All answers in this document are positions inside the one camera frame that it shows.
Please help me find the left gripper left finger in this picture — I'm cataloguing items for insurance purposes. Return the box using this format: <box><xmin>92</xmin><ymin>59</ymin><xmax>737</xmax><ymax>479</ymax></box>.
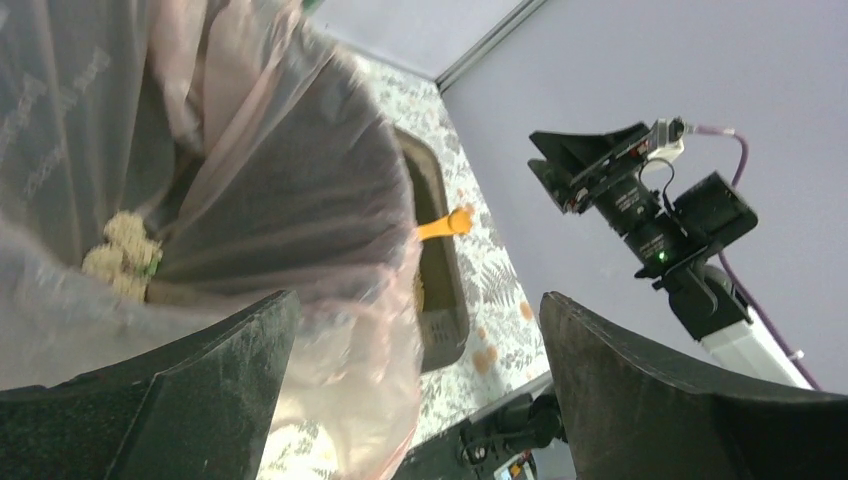
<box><xmin>1</xmin><ymin>291</ymin><xmax>301</xmax><ymax>479</ymax></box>

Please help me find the beige litter clump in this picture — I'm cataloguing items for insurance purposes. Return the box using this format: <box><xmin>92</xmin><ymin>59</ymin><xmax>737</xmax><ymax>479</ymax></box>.
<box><xmin>81</xmin><ymin>211</ymin><xmax>163</xmax><ymax>302</ymax></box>

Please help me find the trash bin with plastic liner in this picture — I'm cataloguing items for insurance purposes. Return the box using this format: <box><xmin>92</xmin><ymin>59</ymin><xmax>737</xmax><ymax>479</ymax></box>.
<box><xmin>1</xmin><ymin>1</ymin><xmax>423</xmax><ymax>479</ymax></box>

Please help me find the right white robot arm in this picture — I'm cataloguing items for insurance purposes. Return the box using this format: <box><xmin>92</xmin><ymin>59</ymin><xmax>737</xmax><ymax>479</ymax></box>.
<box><xmin>528</xmin><ymin>118</ymin><xmax>817</xmax><ymax>390</ymax></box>

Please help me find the yellow litter scoop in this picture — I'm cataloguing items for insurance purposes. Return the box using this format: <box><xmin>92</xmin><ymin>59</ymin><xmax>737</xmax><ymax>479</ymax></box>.
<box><xmin>417</xmin><ymin>206</ymin><xmax>474</xmax><ymax>241</ymax></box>

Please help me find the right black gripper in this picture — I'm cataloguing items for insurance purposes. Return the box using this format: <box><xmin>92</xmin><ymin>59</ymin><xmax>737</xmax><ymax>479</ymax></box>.
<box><xmin>527</xmin><ymin>122</ymin><xmax>693</xmax><ymax>279</ymax></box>

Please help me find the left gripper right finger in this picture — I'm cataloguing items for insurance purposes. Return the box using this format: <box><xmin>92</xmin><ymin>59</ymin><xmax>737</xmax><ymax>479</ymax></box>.
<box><xmin>538</xmin><ymin>292</ymin><xmax>847</xmax><ymax>479</ymax></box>

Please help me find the floral floor mat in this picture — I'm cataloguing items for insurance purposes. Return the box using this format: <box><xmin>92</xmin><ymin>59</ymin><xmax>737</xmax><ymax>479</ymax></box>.
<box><xmin>356</xmin><ymin>57</ymin><xmax>549</xmax><ymax>450</ymax></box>

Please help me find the grey litter box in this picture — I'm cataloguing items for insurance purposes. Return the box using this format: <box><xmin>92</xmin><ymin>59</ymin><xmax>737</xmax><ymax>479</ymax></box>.
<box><xmin>395</xmin><ymin>128</ymin><xmax>470</xmax><ymax>373</ymax></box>

